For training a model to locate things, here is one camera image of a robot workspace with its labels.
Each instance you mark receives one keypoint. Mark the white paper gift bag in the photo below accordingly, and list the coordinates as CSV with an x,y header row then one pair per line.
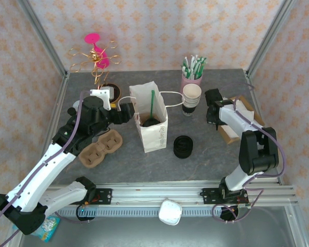
x,y
154,140

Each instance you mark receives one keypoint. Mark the black cup lid stack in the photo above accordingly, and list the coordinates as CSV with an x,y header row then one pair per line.
x,y
183,146

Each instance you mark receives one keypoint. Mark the brown cardboard cup carrier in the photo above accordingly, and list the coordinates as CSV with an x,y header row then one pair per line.
x,y
92,155
143,116

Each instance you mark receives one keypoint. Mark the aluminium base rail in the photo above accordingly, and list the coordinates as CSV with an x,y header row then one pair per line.
x,y
157,193

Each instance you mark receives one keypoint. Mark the blue snack bag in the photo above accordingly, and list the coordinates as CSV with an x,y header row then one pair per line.
x,y
49,227

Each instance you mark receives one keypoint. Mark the paper wrapped straw bundle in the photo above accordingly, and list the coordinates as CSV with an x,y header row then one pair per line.
x,y
193,67

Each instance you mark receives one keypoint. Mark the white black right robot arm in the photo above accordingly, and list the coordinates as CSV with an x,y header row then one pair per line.
x,y
237,121

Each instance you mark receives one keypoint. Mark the black plastic cup lid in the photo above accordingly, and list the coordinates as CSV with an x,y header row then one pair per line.
x,y
150,123

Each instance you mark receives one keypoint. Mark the stacked paper cups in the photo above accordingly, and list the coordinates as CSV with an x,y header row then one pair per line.
x,y
191,92

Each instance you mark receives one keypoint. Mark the white plastic puck device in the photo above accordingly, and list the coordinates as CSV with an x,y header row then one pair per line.
x,y
170,212

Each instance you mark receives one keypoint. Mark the brown cardboard tray box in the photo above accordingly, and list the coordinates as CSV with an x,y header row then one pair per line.
x,y
229,136

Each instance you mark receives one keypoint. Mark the pink plastic goblet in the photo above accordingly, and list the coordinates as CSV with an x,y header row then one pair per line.
x,y
103,60

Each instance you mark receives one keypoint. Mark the aluminium frame post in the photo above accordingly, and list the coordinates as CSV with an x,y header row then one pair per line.
x,y
270,38
43,38

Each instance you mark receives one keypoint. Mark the long green straw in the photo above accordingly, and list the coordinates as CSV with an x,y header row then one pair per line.
x,y
152,103

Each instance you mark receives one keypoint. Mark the pink straw holder cup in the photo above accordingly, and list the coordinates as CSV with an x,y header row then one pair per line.
x,y
188,83

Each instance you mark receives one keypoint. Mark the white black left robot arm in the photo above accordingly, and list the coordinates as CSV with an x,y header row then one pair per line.
x,y
41,169

